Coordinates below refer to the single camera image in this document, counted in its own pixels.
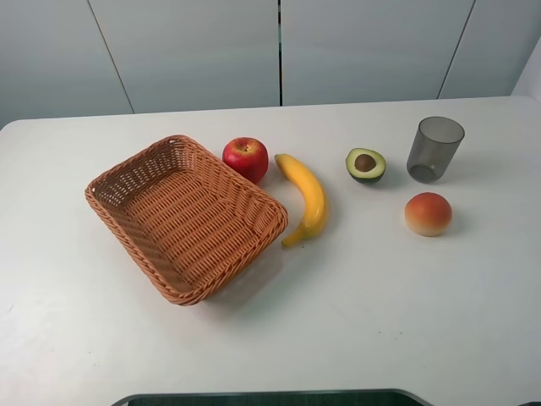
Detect yellow banana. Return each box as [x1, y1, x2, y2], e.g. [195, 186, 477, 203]
[275, 153, 329, 248]

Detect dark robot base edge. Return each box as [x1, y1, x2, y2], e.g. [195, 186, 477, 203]
[115, 389, 428, 405]

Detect brown wicker basket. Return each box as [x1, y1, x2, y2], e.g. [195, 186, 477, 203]
[85, 135, 288, 306]

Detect red apple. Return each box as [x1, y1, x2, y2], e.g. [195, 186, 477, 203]
[222, 137, 269, 184]

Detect halved avocado with pit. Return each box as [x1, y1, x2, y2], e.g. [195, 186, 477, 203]
[346, 148, 386, 184]

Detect orange peach fruit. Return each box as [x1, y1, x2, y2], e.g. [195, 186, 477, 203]
[404, 192, 452, 237]

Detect grey translucent plastic cup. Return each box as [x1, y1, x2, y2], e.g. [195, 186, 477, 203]
[407, 116, 465, 184]

